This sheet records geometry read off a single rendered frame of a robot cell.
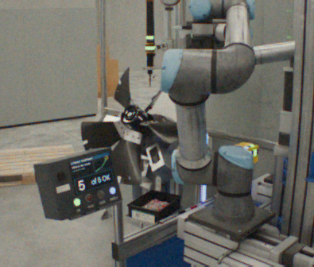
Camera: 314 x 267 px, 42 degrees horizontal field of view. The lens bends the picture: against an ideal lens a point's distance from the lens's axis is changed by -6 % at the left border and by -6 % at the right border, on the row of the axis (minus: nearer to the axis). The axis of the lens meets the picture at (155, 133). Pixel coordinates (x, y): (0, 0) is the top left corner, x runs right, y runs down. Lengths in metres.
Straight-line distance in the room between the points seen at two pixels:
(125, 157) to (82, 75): 5.85
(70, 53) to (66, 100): 0.85
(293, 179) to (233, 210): 0.23
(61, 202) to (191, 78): 0.58
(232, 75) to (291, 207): 0.62
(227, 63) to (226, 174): 0.44
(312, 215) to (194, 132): 0.52
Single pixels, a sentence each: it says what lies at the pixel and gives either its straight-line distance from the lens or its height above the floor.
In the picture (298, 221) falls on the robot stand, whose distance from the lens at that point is 1.51.
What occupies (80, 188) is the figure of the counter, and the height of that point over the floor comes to 1.15.
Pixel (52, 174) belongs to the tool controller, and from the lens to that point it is 1.35.
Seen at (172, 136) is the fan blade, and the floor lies 1.17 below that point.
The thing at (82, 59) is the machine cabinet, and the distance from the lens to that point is 7.88.
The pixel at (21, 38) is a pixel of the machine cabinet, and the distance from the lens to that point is 7.50.
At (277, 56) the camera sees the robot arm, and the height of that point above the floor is 1.55.
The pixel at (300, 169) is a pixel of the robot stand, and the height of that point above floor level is 1.21.
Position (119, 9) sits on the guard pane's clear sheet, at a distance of 3.38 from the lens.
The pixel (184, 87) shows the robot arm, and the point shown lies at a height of 1.51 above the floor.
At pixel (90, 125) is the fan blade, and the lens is 2.36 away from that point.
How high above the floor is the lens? 1.66
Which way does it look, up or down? 14 degrees down
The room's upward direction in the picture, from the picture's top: straight up
